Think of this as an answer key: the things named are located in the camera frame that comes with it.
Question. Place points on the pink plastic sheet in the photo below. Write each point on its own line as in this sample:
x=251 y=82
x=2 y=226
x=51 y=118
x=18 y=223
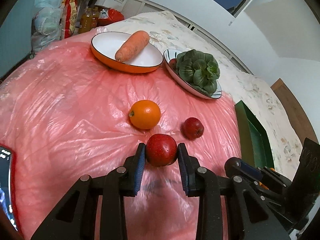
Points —
x=65 y=114

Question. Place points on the light blue suitcase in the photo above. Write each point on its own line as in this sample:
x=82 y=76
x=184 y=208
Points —
x=16 y=35

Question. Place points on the carrot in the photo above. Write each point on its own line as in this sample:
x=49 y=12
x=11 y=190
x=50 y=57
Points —
x=133 y=46

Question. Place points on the floral bed quilt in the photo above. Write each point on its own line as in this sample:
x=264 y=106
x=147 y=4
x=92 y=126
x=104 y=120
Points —
x=166 y=32

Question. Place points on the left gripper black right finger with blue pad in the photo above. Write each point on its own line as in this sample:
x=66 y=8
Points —
x=248 y=215

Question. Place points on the dark purple plum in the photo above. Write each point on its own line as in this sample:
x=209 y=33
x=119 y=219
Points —
x=232 y=167

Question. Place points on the yellow oil bottle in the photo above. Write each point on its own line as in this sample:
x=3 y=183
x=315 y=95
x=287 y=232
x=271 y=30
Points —
x=88 y=20

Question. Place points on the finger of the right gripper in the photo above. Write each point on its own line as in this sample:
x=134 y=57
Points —
x=275 y=197
x=267 y=176

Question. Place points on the wooden headboard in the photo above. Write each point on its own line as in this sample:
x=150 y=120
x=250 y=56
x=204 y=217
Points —
x=296 y=114

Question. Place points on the translucent plastic bags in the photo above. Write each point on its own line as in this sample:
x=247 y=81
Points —
x=46 y=23

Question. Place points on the green bok choy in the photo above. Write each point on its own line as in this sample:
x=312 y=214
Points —
x=198 y=69

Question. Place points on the white plate blue rim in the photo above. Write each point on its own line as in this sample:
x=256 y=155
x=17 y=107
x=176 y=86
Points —
x=171 y=54

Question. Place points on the green tray box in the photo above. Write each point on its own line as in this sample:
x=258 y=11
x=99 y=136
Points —
x=254 y=142

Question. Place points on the red smartphone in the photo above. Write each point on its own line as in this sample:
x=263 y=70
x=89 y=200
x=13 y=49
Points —
x=7 y=185

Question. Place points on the red apple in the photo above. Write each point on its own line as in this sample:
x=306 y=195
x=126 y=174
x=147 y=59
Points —
x=161 y=150
x=192 y=128

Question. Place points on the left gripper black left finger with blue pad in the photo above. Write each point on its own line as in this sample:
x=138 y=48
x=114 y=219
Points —
x=74 y=216

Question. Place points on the red yellow rice bag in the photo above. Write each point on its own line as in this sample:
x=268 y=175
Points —
x=69 y=17

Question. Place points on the small red fruit in plate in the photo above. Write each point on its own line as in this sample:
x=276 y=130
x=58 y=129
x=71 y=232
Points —
x=172 y=63

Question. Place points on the red plastic bag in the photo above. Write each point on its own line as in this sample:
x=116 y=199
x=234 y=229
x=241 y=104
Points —
x=109 y=16

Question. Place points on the orange rimmed white plate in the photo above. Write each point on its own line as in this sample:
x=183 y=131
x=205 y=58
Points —
x=105 y=45

